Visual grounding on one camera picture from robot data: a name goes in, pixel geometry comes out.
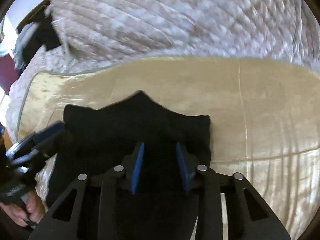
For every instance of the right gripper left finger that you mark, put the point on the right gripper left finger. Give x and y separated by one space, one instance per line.
133 166

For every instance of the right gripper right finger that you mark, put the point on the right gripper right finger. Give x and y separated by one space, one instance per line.
188 166

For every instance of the black pants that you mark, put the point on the black pants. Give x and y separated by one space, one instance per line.
160 208

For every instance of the person's left hand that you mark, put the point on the person's left hand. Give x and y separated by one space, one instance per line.
34 207

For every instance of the maroon cabinet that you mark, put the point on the maroon cabinet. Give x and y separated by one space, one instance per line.
8 73

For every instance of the dark clothes pile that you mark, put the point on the dark clothes pile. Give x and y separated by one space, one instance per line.
36 33

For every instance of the floral quilted comforter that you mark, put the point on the floral quilted comforter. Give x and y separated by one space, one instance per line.
100 33

